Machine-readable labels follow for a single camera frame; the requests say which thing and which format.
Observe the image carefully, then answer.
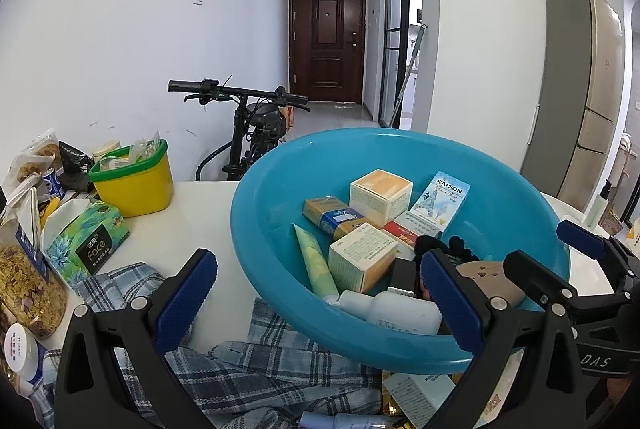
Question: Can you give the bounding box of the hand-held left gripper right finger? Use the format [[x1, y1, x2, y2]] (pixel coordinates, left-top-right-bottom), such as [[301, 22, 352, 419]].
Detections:
[[419, 249, 608, 429]]

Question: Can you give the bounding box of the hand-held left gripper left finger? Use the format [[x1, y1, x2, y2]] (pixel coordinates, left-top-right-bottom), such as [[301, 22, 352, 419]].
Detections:
[[52, 248, 219, 429]]

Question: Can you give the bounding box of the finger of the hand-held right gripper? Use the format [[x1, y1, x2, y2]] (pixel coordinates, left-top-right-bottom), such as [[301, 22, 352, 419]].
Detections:
[[502, 250, 640, 325], [556, 220, 640, 280]]

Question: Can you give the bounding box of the tan perforated disc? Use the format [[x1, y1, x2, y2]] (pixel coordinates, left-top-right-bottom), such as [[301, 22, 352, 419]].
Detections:
[[457, 257, 526, 307]]

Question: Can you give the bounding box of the white plastic bottle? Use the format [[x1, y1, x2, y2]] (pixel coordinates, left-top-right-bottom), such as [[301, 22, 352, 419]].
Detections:
[[337, 290, 445, 336]]

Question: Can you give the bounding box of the red white box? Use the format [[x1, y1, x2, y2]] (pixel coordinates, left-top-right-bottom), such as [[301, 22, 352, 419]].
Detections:
[[381, 219, 443, 260]]

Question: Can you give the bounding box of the green cream tube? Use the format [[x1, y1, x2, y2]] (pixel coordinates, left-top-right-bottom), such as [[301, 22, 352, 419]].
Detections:
[[292, 224, 341, 305]]

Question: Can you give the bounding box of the yellow blue box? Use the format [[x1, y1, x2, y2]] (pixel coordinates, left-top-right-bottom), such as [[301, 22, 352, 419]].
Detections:
[[302, 195, 381, 240]]

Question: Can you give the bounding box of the blue plastic basin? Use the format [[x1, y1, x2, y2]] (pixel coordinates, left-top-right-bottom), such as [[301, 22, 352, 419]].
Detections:
[[230, 128, 572, 376]]

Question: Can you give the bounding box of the colourful picture box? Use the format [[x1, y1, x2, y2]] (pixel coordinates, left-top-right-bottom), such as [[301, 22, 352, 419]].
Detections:
[[597, 209, 623, 235]]

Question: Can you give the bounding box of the pale green pump bottle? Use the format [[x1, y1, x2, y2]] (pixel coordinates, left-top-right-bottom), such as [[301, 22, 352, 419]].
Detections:
[[585, 179, 613, 231]]

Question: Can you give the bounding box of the white yellow carton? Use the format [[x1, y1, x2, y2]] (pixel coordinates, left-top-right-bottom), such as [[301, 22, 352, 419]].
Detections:
[[625, 216, 640, 255]]

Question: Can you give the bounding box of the black scrunchie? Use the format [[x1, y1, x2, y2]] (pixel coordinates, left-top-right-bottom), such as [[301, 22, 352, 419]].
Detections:
[[412, 234, 482, 302]]

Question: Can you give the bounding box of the white carton green print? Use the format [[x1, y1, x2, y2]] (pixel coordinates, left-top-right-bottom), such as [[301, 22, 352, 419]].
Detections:
[[382, 371, 458, 429]]

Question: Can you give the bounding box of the white packet orange print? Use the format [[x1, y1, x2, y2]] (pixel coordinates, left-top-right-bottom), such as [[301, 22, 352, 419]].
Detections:
[[475, 349, 523, 425]]

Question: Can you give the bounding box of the blue plaid shirt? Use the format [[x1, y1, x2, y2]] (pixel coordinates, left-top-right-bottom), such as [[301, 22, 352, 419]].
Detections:
[[30, 261, 386, 429]]

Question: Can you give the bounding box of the blue illustrated carton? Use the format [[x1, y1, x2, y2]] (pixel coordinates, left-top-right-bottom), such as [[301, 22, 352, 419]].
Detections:
[[409, 170, 472, 234]]

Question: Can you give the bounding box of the white box yellow side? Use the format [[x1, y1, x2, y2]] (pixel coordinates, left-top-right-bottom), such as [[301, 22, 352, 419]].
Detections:
[[328, 225, 401, 295]]

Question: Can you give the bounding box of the green tissue pack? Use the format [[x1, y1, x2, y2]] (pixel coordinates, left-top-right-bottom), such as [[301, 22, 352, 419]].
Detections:
[[42, 198, 131, 292]]

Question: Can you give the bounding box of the yellow tub green rim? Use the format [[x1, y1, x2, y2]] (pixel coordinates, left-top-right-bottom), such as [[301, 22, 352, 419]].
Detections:
[[88, 139, 175, 218]]

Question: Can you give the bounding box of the gold foil packet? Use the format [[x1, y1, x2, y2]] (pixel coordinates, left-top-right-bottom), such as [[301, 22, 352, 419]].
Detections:
[[381, 371, 416, 429]]

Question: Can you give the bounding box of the cream box orange top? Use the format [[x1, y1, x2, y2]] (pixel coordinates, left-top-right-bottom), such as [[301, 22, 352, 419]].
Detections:
[[349, 169, 414, 228]]

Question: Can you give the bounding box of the pile of clear snack packets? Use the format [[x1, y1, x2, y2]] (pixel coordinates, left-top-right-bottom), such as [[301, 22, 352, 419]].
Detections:
[[92, 132, 163, 172]]

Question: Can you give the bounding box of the grey gold refrigerator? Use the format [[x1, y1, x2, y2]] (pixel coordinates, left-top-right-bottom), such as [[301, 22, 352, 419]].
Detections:
[[520, 0, 626, 212]]

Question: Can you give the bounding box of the dried flower bag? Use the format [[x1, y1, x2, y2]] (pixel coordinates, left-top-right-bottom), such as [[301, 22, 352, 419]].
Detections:
[[0, 216, 68, 341]]

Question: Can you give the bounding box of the light blue tube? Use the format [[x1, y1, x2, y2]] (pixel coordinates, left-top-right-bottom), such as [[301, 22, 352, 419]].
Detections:
[[299, 410, 396, 429]]

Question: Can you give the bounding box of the white jar blue label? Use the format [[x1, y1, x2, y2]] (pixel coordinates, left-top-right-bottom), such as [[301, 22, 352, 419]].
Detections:
[[4, 323, 46, 385]]

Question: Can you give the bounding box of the clear bag blue label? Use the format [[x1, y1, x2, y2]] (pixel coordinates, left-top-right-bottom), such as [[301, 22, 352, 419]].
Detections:
[[5, 186, 51, 260]]

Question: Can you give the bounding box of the blue white packet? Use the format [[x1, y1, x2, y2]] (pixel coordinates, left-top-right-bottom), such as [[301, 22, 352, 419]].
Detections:
[[42, 168, 66, 200]]

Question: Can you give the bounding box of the black snack packet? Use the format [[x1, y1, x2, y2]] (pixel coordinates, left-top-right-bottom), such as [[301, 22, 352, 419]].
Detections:
[[57, 140, 96, 192]]

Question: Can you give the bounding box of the black bicycle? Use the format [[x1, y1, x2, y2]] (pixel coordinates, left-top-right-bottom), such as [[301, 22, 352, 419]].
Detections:
[[167, 78, 312, 182]]

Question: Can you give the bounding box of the clear cookie bag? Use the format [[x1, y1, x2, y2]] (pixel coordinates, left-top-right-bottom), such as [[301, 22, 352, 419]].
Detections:
[[10, 129, 61, 185]]

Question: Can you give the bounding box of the mop pole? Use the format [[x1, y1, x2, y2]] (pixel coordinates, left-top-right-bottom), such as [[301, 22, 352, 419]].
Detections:
[[387, 23, 428, 130]]

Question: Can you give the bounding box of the black framed glass door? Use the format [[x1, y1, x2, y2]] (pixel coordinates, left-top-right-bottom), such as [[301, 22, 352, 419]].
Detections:
[[377, 0, 423, 130]]

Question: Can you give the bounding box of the brown entrance door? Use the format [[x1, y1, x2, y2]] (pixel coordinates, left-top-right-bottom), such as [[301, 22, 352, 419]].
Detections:
[[289, 0, 368, 105]]

